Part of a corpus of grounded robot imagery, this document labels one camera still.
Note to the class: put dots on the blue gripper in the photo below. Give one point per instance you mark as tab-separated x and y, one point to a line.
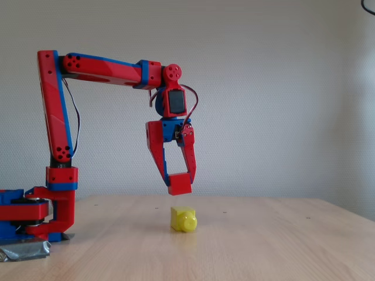
167	130

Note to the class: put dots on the red cube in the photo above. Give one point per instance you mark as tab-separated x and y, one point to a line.
180	184

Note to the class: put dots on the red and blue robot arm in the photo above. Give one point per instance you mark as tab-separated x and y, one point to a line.
52	117

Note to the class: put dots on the yellow block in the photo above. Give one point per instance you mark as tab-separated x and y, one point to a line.
180	218

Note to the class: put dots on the grey duct tape patch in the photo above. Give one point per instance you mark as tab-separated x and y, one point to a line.
25	250

